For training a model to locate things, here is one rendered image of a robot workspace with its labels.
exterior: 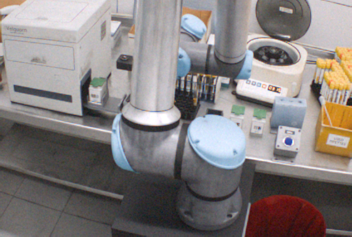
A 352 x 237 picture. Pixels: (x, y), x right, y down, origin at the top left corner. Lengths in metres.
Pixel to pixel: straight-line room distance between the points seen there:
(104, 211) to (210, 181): 1.43
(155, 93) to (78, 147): 1.42
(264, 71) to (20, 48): 0.78
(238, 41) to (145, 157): 0.32
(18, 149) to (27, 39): 1.02
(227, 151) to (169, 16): 0.27
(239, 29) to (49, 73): 0.64
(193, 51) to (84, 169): 1.16
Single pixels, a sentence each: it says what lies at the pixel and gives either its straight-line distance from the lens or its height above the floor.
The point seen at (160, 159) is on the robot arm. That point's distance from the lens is 0.92.
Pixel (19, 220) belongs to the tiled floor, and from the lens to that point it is 2.34.
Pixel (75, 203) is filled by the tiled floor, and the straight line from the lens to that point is 2.37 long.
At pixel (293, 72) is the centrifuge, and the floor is 0.99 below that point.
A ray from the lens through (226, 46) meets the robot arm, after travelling 1.04.
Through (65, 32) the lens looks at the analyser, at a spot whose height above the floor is 1.16.
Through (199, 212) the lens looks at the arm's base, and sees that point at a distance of 1.01.
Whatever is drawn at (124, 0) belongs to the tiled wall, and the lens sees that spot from 1.93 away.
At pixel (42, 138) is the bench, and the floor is 0.27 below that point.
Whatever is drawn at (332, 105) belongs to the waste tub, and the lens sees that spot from 1.46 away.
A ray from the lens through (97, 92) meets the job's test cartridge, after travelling 1.39.
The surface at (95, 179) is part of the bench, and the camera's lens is 2.11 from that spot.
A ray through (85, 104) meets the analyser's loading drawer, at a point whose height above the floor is 0.92.
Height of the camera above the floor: 1.73
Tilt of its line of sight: 35 degrees down
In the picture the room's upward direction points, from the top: 4 degrees clockwise
